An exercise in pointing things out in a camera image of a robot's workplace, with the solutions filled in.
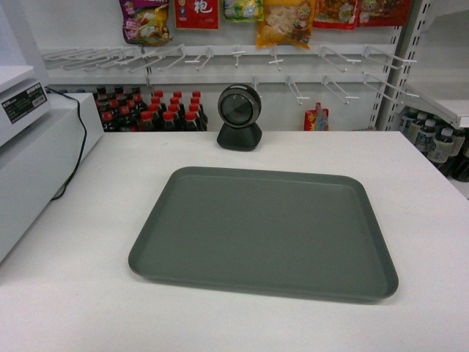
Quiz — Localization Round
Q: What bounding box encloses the grey rectangular serving tray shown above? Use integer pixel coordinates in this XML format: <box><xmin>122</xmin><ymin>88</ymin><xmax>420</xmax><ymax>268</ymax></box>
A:
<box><xmin>128</xmin><ymin>166</ymin><xmax>399</xmax><ymax>301</ymax></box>

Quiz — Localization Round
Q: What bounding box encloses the white checkout table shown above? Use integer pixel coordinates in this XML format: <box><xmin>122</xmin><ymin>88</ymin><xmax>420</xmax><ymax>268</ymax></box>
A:
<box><xmin>0</xmin><ymin>130</ymin><xmax>469</xmax><ymax>352</ymax></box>

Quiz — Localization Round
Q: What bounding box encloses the black round barcode scanner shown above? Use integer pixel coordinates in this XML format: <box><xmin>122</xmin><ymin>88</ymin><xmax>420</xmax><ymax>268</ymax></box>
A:
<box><xmin>217</xmin><ymin>84</ymin><xmax>262</xmax><ymax>151</ymax></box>

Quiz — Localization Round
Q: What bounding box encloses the red spouted pouch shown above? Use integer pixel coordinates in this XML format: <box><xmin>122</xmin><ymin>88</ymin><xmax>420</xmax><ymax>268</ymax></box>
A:
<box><xmin>303</xmin><ymin>103</ymin><xmax>329</xmax><ymax>131</ymax></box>

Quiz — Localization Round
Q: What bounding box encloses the yellow snack bag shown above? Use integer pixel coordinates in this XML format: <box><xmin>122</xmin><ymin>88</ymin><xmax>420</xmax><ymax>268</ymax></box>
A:
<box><xmin>256</xmin><ymin>0</ymin><xmax>316</xmax><ymax>49</ymax></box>

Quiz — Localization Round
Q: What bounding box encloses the green snack bag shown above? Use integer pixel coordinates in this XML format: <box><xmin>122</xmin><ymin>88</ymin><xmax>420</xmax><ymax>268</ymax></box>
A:
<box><xmin>222</xmin><ymin>0</ymin><xmax>264</xmax><ymax>22</ymax></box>

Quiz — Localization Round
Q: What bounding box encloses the purple snack bag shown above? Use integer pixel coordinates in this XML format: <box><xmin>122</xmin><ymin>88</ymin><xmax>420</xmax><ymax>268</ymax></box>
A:
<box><xmin>119</xmin><ymin>0</ymin><xmax>172</xmax><ymax>47</ymax></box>

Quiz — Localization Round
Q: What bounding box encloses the red orange snack bag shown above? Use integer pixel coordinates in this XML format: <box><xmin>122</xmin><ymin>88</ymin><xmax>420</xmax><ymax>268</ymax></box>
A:
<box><xmin>313</xmin><ymin>0</ymin><xmax>358</xmax><ymax>30</ymax></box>

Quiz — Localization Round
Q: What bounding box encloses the white store shelf unit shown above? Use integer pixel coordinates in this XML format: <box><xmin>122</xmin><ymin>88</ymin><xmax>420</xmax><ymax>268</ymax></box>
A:
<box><xmin>36</xmin><ymin>0</ymin><xmax>469</xmax><ymax>184</ymax></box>

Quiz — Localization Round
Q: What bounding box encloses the white cash register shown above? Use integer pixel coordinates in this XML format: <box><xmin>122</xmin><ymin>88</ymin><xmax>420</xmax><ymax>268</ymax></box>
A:
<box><xmin>0</xmin><ymin>66</ymin><xmax>51</xmax><ymax>146</ymax></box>

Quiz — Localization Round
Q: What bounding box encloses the black power cable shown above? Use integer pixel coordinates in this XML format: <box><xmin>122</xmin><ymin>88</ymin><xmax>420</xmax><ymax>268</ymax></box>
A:
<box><xmin>46</xmin><ymin>87</ymin><xmax>89</xmax><ymax>202</ymax></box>

